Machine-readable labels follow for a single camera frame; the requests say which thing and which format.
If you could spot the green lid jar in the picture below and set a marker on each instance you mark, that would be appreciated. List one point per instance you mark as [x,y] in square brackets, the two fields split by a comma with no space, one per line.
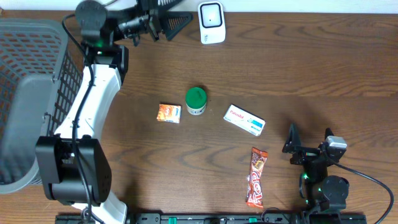
[195,100]

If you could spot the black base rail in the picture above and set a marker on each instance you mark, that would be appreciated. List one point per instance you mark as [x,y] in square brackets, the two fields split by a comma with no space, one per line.
[272,217]

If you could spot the orange snack packet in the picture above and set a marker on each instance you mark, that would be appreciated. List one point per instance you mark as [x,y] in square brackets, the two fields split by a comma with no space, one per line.
[169,113]

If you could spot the white barcode scanner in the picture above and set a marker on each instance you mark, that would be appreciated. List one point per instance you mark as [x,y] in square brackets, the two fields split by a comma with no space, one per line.
[212,22]

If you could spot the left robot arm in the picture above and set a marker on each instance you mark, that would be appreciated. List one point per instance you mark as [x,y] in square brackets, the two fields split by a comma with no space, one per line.
[72,165]

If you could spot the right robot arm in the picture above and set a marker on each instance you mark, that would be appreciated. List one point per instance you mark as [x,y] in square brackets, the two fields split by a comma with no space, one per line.
[325,194]

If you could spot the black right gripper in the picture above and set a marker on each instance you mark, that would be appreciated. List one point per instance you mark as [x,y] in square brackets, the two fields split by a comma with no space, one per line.
[305,154]

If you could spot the white Panadol box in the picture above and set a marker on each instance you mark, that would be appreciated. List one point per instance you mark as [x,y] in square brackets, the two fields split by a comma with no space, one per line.
[244,120]

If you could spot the red Top chocolate bar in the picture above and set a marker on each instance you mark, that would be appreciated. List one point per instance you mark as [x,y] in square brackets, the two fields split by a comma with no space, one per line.
[254,193]

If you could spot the grey plastic basket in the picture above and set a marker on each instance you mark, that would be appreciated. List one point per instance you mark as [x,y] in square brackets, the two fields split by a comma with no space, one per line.
[39,82]

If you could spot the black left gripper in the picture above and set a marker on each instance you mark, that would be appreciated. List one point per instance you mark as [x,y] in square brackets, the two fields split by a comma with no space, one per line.
[154,19]

